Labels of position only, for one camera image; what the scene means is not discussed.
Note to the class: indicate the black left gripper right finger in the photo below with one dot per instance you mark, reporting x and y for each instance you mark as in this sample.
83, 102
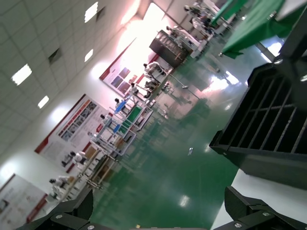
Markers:
251, 213

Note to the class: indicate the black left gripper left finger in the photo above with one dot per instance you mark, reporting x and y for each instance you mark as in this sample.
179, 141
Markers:
64, 215

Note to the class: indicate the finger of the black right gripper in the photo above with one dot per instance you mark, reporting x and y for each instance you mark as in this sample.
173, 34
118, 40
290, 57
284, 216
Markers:
295, 52

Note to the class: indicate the black slotted plastic container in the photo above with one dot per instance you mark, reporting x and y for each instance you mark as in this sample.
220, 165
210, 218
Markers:
263, 163

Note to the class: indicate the worker in white clothing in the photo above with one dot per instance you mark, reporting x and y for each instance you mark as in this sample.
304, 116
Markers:
79, 157
58, 183
152, 68
134, 89
117, 103

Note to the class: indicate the green cloth covered table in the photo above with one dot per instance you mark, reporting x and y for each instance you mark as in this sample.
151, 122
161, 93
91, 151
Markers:
249, 31

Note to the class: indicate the red framed poster board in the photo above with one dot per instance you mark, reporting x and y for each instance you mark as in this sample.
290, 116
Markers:
72, 127
16, 196
120, 76

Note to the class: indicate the metal workbench rack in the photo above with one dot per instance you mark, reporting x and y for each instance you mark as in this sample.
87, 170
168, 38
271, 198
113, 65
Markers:
105, 153

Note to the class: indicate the ceiling light panel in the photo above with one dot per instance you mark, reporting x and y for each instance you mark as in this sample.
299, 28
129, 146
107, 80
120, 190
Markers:
91, 12
21, 74
88, 55
43, 101

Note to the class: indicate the floor mop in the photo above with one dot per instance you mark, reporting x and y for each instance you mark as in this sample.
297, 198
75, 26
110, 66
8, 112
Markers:
178, 81

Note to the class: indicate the workbench with green mat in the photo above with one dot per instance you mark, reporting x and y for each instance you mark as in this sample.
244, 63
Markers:
134, 115

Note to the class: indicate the black cabinet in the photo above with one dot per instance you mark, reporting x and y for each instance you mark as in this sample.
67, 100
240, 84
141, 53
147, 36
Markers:
168, 52

